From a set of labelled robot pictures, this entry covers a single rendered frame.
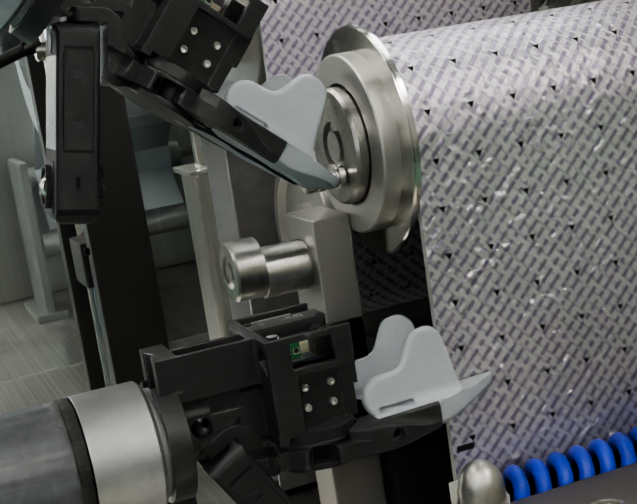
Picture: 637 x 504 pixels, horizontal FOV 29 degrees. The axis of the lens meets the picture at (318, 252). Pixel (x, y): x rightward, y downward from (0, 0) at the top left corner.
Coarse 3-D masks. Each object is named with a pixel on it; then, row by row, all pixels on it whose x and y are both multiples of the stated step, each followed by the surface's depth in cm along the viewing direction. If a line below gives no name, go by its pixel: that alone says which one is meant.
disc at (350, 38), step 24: (336, 48) 81; (360, 48) 77; (384, 48) 75; (384, 72) 75; (408, 120) 73; (408, 144) 74; (408, 168) 75; (408, 192) 75; (408, 216) 76; (384, 240) 80
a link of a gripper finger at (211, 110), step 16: (160, 96) 71; (176, 96) 71; (192, 96) 70; (208, 96) 71; (192, 112) 70; (208, 112) 70; (224, 112) 71; (240, 112) 72; (224, 128) 71; (240, 128) 71; (256, 128) 73; (256, 144) 72; (272, 144) 73; (272, 160) 73
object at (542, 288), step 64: (576, 192) 79; (448, 256) 76; (512, 256) 78; (576, 256) 80; (448, 320) 77; (512, 320) 79; (576, 320) 80; (512, 384) 79; (576, 384) 81; (512, 448) 80
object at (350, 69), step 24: (336, 72) 79; (360, 72) 76; (360, 96) 76; (384, 96) 75; (384, 120) 75; (384, 144) 75; (384, 168) 75; (384, 192) 76; (360, 216) 80; (384, 216) 77
